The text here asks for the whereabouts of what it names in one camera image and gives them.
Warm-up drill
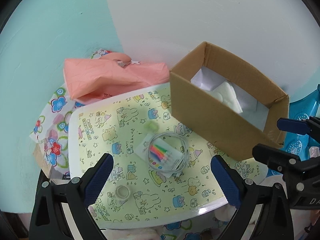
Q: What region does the white cable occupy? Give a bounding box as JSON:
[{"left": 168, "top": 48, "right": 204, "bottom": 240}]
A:
[{"left": 145, "top": 131, "right": 190, "bottom": 176}]

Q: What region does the brown cardboard box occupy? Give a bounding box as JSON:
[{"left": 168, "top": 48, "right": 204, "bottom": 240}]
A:
[{"left": 170, "top": 42, "right": 289, "bottom": 161}]

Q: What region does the small green case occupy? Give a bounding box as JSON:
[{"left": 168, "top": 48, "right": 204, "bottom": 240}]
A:
[{"left": 144, "top": 120, "right": 159, "bottom": 133}]

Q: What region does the white cloth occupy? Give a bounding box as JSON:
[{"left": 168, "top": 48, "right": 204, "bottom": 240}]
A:
[{"left": 208, "top": 81, "right": 243, "bottom": 114}]

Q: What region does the floral patterned cloth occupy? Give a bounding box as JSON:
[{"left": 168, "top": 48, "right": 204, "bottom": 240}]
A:
[{"left": 29, "top": 48, "right": 113, "bottom": 181}]

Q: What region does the pink paper bag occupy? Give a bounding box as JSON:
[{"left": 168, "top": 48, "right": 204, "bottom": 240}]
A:
[{"left": 63, "top": 53, "right": 169, "bottom": 105}]

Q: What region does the yellow cartoon tray table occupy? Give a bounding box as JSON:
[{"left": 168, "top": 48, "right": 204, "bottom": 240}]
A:
[{"left": 68, "top": 82, "right": 268, "bottom": 230}]

